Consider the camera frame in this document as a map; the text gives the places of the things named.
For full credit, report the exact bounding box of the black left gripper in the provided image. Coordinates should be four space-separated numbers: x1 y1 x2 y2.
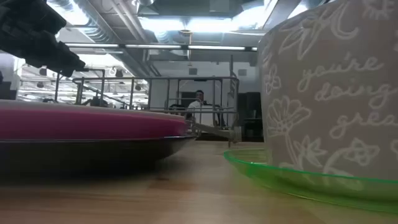
0 0 86 78

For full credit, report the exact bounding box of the pink round plate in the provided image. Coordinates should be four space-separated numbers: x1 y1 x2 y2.
0 107 191 141

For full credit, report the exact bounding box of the dark patterned round plate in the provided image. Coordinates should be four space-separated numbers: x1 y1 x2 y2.
0 135 197 175

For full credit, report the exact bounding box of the grey mug with white print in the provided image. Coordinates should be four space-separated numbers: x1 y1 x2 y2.
257 0 398 182

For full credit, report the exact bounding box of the translucent green plate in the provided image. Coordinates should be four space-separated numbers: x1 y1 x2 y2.
223 147 398 215

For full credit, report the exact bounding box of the white tube light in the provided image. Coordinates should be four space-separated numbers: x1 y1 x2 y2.
65 43 119 49
125 44 182 50
187 45 246 51

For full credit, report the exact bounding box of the person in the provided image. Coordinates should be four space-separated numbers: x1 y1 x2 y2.
185 89 224 128

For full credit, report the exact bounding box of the black cabinet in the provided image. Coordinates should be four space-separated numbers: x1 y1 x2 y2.
238 91 264 138

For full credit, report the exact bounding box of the black metal stand frame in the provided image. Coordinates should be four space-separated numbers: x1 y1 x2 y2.
54 68 106 103

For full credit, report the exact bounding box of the grey wire dish rack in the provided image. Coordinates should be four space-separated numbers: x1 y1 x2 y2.
72 55 243 147

